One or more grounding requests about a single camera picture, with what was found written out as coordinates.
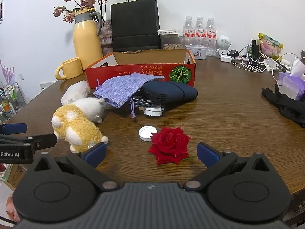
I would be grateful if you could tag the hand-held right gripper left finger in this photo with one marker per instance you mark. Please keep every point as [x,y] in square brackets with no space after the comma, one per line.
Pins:
[96,152]

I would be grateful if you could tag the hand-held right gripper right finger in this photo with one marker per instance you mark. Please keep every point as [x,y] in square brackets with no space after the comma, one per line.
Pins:
[207,153]

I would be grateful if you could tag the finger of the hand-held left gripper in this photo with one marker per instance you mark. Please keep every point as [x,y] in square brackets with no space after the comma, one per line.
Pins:
[14,128]
[44,141]

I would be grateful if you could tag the yellow white plush toy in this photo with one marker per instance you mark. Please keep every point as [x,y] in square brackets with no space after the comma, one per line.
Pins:
[76,126]

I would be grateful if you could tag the red rose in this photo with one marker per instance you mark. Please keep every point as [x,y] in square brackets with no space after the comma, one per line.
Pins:
[170,143]

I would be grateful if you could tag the white round cap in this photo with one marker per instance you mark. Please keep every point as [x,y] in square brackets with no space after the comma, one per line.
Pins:
[147,133]

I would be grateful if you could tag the clear plastic box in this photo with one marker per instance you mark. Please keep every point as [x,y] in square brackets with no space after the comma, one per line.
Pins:
[73,91]

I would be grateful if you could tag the white round adapter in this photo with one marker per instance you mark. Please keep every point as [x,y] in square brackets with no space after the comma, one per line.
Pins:
[153,112]

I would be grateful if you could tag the navy fabric pouch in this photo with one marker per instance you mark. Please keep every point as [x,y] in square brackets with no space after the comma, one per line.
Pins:
[171,91]

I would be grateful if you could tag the purple knitted pouch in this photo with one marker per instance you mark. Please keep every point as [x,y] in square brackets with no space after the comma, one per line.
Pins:
[124,85]

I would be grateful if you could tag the red cardboard box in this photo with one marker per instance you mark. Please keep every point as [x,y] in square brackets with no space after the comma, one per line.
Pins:
[143,71]

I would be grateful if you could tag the brown cardboard box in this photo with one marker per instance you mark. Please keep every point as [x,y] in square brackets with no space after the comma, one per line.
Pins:
[15,175]

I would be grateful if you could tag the metal storage rack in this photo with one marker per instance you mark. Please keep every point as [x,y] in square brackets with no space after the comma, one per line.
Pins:
[9,100]

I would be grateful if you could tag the purple fan decoration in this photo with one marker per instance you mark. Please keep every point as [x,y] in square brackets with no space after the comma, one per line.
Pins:
[7,74]

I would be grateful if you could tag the yellow mug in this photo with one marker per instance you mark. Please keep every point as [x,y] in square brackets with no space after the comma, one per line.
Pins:
[71,69]

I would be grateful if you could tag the black glove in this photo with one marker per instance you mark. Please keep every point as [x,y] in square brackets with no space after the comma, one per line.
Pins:
[286,105]

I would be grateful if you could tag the white charger block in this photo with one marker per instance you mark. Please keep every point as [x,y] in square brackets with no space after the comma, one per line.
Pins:
[226,58]

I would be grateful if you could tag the white printed tin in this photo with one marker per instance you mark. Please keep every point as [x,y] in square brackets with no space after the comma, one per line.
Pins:
[195,52]

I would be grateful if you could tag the black power adapter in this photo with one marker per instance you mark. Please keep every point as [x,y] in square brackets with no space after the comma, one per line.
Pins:
[234,53]

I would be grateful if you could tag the yellow thermos jug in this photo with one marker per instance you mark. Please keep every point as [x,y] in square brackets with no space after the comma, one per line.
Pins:
[87,43]

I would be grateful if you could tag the white power adapter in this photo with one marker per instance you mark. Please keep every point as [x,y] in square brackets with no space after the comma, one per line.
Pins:
[269,64]

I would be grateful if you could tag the purple tissue pack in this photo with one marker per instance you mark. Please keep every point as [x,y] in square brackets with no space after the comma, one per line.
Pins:
[292,83]

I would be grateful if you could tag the small green bottle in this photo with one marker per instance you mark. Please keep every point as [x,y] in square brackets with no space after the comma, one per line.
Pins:
[249,51]

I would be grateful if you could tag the white robot toy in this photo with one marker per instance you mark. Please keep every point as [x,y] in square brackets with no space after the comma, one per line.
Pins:
[223,43]

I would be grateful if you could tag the pink textured vase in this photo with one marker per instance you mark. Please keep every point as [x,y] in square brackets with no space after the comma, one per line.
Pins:
[106,38]

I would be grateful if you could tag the black rectangular device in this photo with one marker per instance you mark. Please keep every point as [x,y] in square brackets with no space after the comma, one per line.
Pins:
[255,49]

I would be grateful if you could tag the clear seed container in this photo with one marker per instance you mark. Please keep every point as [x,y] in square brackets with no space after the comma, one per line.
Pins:
[170,44]

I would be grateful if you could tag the clear water bottle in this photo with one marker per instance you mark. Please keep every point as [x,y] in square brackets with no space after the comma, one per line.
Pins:
[188,31]
[200,31]
[211,35]

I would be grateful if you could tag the yellow pink snack packet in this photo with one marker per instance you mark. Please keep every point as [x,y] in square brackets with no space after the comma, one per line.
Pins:
[270,45]

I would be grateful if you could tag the small white carton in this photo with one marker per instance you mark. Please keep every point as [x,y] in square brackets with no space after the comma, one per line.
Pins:
[168,31]

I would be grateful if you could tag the black paper bag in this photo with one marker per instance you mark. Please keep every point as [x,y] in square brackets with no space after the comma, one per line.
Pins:
[134,23]

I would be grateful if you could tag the dried rose bouquet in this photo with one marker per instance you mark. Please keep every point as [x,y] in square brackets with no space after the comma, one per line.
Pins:
[87,2]

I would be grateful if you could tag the wall outlet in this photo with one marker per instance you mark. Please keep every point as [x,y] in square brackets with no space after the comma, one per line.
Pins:
[22,76]

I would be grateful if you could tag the wall picture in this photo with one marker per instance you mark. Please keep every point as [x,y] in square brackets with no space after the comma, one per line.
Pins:
[1,10]

